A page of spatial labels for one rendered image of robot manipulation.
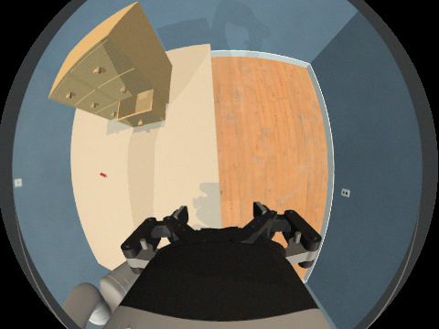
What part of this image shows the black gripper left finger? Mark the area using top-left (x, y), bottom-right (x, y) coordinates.
top-left (121, 206), bottom-right (207, 274)

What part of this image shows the tan wooden drawer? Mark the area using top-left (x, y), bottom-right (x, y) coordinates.
top-left (116, 89), bottom-right (166, 127)
top-left (97, 68), bottom-right (153, 101)
top-left (75, 90), bottom-right (115, 113)
top-left (95, 102), bottom-right (119, 120)
top-left (70, 39), bottom-right (132, 88)
top-left (51, 75), bottom-right (92, 105)

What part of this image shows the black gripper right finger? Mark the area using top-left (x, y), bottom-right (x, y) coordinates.
top-left (230, 201), bottom-right (322, 269)

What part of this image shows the brown chest of drawers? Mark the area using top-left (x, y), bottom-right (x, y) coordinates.
top-left (48, 2), bottom-right (173, 110)

